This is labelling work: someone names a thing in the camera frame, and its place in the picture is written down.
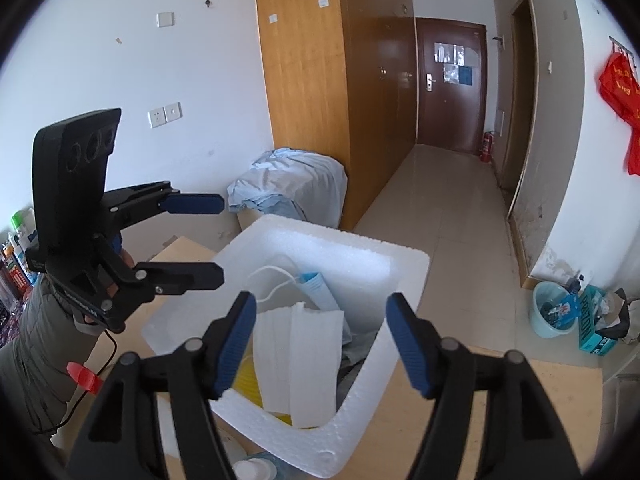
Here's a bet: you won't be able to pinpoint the white foam sheet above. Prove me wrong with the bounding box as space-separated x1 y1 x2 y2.
252 302 347 429

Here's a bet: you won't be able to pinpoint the wooden wardrobe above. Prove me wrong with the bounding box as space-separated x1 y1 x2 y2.
252 0 416 231

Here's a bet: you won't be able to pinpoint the blue spray bottle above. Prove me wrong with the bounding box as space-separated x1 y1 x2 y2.
234 455 288 480

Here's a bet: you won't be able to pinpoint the dark trash bag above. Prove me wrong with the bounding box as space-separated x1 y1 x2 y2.
597 287 640 346

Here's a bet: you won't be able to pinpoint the row of toiletry bottles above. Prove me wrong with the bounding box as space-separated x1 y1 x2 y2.
0 207 38 311

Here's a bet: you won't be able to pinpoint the light blue cloth bundle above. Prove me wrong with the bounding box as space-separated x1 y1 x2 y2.
227 147 348 228

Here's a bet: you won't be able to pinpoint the grey sock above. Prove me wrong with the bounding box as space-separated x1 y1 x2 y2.
337 330 382 398

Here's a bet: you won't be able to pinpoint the metal wall hook rack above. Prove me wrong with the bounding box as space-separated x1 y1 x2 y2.
609 36 640 68

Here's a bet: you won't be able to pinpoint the brown entrance door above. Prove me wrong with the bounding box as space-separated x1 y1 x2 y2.
415 16 488 156

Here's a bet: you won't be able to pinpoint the red printed bag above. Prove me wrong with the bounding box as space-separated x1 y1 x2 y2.
627 125 640 177
598 52 640 121

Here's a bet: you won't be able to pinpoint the white wall socket pair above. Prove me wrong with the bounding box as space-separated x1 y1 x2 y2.
148 102 182 128

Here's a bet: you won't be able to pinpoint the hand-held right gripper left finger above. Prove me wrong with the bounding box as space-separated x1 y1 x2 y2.
67 291 257 480

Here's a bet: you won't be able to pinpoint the door notice papers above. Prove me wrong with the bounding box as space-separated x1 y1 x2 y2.
435 42 473 86

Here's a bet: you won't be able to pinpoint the teal carton box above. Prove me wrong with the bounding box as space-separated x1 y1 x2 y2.
577 285 618 357

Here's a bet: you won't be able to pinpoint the blue face mask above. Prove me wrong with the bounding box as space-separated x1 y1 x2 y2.
247 264 352 313

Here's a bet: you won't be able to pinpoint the white foam box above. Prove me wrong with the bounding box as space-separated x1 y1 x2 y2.
141 214 431 478

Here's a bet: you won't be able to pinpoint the yellow foam net sleeve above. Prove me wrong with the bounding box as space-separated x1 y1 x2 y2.
234 355 293 426

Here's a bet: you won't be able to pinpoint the brown side door frame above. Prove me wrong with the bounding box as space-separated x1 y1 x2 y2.
500 0 538 218

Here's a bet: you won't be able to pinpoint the person's left forearm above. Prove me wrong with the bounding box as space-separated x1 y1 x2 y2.
0 275 116 436

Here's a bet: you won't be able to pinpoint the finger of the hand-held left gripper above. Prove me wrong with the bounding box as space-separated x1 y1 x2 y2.
102 182 225 233
97 237 225 333

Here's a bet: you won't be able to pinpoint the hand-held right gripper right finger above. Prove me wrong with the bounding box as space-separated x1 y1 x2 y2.
386 292 583 480

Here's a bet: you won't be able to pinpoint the light blue plastic basin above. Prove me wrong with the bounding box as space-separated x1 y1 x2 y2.
532 281 583 337

